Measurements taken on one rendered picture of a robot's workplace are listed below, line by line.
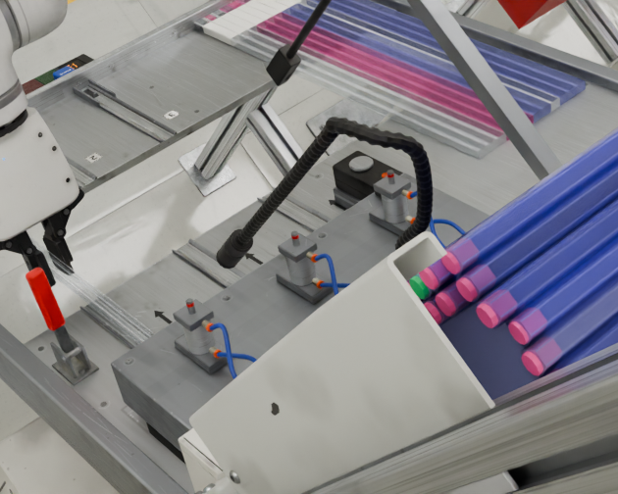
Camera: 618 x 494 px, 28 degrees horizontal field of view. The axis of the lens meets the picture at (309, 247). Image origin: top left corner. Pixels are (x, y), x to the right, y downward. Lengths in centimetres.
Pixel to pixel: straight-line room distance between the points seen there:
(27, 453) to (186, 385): 55
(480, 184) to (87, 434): 47
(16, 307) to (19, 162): 104
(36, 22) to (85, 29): 128
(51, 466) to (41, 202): 43
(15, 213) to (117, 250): 108
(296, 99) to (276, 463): 184
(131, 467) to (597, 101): 65
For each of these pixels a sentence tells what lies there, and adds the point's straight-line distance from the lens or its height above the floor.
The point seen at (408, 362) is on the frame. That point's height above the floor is 168.
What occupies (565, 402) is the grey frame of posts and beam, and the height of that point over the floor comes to 180.
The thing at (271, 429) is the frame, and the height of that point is 150.
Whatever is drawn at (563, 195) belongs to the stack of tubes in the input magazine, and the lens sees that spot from 58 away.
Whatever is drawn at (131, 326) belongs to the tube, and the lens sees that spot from 113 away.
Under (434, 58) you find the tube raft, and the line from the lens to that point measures 145.
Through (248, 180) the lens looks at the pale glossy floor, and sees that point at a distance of 237.
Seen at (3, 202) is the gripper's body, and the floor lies 101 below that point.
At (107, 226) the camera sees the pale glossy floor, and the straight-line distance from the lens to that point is 228.
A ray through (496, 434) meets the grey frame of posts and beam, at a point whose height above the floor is 175.
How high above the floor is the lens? 211
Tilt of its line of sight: 64 degrees down
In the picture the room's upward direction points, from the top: 45 degrees clockwise
